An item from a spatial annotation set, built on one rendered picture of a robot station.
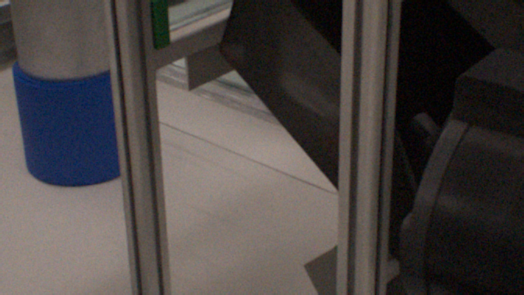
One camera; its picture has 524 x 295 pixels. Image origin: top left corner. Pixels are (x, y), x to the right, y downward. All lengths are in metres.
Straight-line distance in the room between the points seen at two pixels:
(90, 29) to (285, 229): 0.35
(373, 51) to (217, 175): 0.92
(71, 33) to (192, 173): 0.26
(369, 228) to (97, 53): 0.84
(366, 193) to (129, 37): 0.17
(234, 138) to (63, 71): 0.30
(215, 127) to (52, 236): 0.35
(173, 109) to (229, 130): 0.12
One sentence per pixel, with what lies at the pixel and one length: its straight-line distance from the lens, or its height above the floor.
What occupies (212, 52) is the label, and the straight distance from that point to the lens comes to 0.65.
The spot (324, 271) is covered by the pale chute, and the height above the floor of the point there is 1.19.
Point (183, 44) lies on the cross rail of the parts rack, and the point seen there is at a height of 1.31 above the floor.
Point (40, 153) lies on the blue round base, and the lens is 1.36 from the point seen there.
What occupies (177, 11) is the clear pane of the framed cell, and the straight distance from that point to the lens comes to 1.58.
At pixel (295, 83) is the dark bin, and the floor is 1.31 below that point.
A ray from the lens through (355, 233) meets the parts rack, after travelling 0.51.
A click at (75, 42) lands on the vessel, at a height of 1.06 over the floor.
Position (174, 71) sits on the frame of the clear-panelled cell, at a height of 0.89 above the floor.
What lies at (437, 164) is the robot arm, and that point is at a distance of 0.23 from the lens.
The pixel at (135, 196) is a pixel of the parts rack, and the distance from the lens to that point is 0.63.
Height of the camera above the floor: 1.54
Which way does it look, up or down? 28 degrees down
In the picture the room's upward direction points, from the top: 1 degrees counter-clockwise
